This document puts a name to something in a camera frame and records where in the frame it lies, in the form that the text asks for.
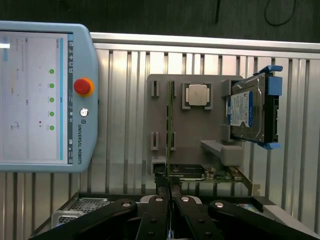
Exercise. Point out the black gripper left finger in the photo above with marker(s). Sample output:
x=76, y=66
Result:
x=152, y=220

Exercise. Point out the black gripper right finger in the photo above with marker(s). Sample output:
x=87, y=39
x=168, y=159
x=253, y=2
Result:
x=197, y=220

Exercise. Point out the green graphics card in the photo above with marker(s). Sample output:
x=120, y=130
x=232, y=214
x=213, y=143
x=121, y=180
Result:
x=190, y=173

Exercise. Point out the black open PC case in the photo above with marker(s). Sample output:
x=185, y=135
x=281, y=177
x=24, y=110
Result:
x=100, y=195

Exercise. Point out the silver mesh power supply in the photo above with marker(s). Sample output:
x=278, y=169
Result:
x=85, y=205

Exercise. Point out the grey parts rack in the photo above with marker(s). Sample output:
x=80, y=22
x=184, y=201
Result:
x=197, y=125

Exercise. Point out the light blue teach pendant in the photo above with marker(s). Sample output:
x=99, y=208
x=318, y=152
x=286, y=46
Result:
x=82, y=140

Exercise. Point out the hard disk in blue caddy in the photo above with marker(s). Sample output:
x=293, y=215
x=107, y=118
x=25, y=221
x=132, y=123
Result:
x=246, y=110

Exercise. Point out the silver CPU chip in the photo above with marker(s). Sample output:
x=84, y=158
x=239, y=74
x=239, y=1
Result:
x=197, y=95

